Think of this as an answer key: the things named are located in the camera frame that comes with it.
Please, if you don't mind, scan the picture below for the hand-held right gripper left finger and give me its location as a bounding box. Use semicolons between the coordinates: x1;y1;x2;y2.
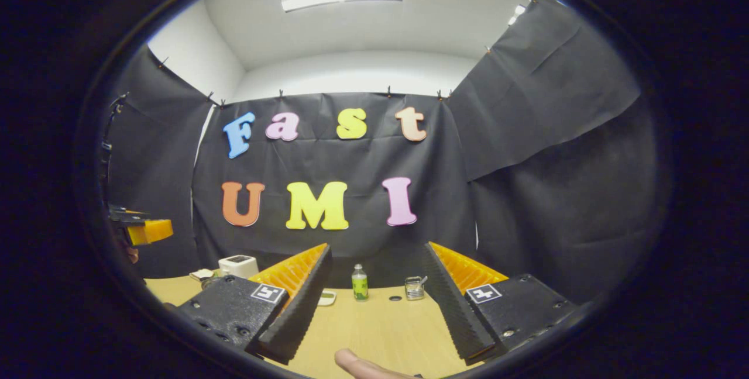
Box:
176;243;333;365

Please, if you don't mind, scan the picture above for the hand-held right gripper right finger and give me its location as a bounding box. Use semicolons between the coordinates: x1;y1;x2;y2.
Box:
422;242;580;366

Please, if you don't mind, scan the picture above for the green drink bottle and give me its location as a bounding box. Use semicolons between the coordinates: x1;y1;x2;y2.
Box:
352;264;369;302

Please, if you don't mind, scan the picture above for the white toaster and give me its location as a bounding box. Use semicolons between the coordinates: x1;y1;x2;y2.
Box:
218;254;259;279

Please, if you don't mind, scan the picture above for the black cable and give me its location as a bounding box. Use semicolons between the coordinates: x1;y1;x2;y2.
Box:
101;92;129;204

